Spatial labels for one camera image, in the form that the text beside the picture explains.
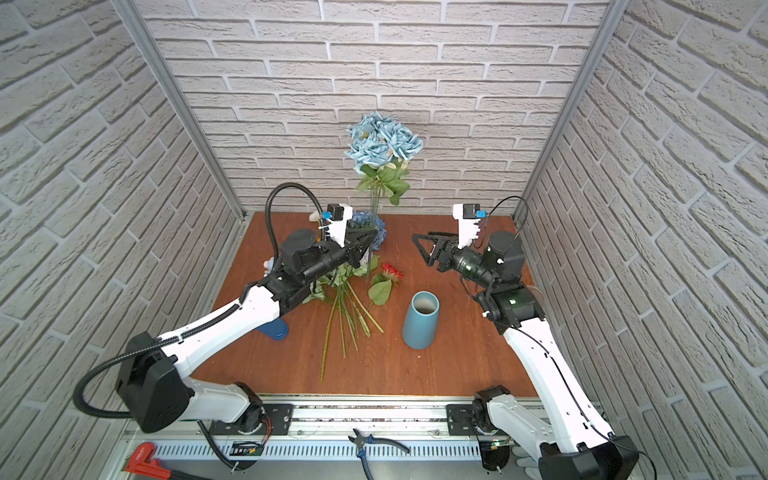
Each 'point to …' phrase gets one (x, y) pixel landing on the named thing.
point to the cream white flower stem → (314, 216)
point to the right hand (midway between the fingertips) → (422, 234)
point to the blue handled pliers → (361, 441)
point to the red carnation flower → (381, 288)
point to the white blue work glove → (531, 466)
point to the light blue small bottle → (268, 264)
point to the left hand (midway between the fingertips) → (377, 228)
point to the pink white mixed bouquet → (335, 285)
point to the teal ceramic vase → (420, 320)
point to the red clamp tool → (140, 463)
